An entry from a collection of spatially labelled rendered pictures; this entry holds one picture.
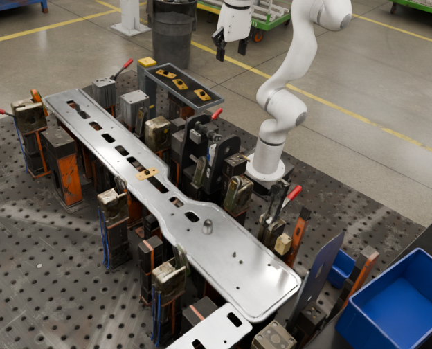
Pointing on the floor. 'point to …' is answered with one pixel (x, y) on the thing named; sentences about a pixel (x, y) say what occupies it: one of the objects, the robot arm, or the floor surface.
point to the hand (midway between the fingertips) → (231, 54)
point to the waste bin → (172, 30)
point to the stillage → (7, 7)
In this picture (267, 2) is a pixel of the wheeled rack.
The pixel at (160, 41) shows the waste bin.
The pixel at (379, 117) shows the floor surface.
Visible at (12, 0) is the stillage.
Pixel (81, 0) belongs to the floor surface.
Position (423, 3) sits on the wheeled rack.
